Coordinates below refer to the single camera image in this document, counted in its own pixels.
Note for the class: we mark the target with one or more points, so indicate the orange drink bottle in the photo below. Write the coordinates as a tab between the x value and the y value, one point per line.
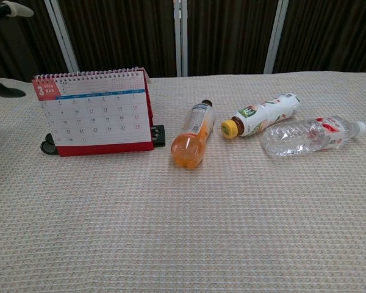
190	143

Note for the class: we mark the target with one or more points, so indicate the beige woven tablecloth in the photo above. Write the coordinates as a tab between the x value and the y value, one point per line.
183	219

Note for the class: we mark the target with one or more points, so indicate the red desk calendar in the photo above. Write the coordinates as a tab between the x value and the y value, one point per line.
100	122

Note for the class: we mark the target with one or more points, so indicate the grey partition frame post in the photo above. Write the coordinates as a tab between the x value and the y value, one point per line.
62	36
180	36
276	36

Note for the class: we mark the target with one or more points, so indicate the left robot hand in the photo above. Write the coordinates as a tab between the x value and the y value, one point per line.
6	9

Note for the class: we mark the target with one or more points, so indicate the yellow cap tea bottle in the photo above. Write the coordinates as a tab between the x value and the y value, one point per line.
262	117

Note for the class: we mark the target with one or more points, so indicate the dark brown partition panel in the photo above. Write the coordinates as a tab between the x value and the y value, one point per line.
119	33
332	33
21	45
228	33

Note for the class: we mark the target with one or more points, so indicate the clear water bottle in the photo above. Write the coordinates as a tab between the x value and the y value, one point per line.
299	137

